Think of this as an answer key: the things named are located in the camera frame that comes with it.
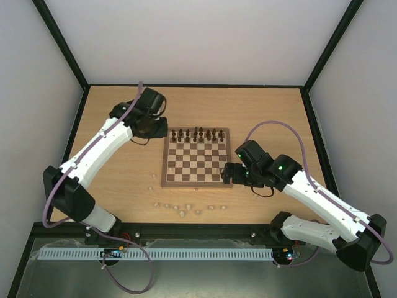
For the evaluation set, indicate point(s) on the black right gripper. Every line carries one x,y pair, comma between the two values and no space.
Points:
229,173

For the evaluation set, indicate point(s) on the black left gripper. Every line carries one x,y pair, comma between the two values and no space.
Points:
164,132

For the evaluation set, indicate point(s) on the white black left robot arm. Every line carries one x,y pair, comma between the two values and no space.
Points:
66,186

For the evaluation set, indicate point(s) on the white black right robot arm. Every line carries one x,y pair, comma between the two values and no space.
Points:
353,235

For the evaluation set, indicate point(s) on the wooden chess board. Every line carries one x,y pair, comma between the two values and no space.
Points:
193,158

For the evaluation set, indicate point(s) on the right controller circuit board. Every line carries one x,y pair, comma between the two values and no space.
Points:
290,253

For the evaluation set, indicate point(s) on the controller circuit board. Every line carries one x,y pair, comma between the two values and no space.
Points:
113,252
290,253

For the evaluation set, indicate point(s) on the left controller circuit board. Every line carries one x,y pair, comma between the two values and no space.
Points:
113,252

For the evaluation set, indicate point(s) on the dark knight back row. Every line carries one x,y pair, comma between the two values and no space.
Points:
180,132

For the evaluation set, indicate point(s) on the black front mounting rail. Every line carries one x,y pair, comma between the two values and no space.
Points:
144,233

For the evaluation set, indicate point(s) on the white slotted cable duct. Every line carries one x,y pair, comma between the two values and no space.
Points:
162,254

